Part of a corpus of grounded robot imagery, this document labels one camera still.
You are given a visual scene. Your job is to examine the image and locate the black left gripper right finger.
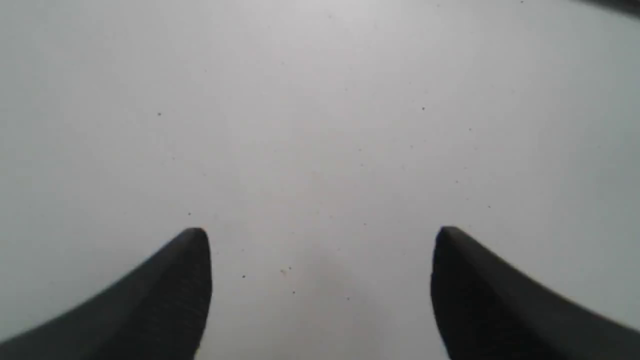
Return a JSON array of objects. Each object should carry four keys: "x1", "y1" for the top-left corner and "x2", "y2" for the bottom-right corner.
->
[{"x1": 430, "y1": 227, "x2": 640, "y2": 360}]

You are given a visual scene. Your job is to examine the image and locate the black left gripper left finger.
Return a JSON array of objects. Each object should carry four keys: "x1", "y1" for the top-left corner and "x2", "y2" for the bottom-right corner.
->
[{"x1": 1, "y1": 227, "x2": 213, "y2": 360}]

